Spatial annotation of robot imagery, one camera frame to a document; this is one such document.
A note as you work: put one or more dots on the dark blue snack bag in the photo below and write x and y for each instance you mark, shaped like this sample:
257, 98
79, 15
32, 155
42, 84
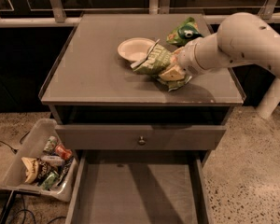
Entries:
64, 171

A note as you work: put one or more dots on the green soda can lower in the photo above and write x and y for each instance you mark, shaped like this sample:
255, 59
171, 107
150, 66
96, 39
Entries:
50, 180

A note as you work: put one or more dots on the silver white can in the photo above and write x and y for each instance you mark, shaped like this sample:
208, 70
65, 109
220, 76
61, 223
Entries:
53, 160

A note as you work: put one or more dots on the green soda can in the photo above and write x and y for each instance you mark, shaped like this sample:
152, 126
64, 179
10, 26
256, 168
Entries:
50, 180
50, 145

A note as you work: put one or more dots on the green chip bag on counter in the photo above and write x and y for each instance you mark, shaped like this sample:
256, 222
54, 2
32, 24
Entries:
184, 33

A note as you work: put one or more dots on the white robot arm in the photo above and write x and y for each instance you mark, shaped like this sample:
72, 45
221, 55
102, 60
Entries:
241, 39

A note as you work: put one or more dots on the brown snack bag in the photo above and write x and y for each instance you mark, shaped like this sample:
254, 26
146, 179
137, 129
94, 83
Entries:
36, 169

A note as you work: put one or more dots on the green soda can upper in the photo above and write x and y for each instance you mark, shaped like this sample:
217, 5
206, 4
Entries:
50, 145

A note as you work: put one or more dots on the round metal drawer knob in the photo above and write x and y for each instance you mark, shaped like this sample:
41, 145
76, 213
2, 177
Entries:
141, 141

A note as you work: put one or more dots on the green jalapeno chip bag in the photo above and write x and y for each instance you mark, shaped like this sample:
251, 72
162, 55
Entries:
159, 59

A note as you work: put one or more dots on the grey top drawer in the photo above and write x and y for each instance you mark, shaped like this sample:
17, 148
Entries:
125, 137

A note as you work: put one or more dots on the white paper bowl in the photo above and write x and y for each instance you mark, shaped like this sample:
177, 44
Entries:
134, 49

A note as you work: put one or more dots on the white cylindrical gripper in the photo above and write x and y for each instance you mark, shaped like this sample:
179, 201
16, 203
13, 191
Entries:
187, 61

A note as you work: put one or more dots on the grey drawer cabinet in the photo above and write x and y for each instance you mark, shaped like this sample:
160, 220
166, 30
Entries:
90, 84

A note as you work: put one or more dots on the red orange soda can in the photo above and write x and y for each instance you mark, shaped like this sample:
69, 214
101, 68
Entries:
64, 153

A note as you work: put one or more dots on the grey open middle drawer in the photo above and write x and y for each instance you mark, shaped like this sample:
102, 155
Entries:
139, 187

